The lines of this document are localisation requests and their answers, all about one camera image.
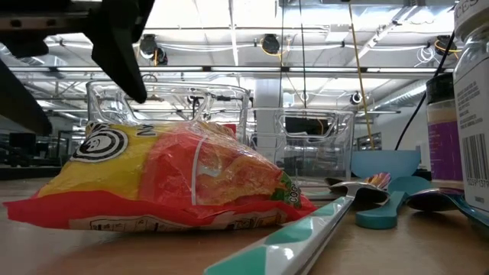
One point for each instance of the spice jar purple label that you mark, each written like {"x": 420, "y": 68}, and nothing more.
{"x": 443, "y": 145}

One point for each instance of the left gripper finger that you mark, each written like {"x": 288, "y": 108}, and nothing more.
{"x": 15, "y": 103}
{"x": 118, "y": 49}

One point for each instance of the blue plastic bowl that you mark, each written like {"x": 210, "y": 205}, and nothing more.
{"x": 386, "y": 164}

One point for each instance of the grey overhead crossbar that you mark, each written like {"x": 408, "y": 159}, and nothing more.
{"x": 248, "y": 69}

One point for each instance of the orange chicken ramen pack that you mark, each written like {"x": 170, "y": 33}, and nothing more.
{"x": 172, "y": 172}

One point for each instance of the short clear plastic bin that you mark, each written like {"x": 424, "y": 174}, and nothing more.
{"x": 267, "y": 160}

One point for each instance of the teal plastic spoon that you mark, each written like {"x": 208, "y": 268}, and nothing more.
{"x": 382, "y": 217}

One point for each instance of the black computer monitor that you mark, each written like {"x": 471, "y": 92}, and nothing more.
{"x": 305, "y": 126}

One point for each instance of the spice jar white lid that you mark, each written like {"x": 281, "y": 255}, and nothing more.
{"x": 473, "y": 114}

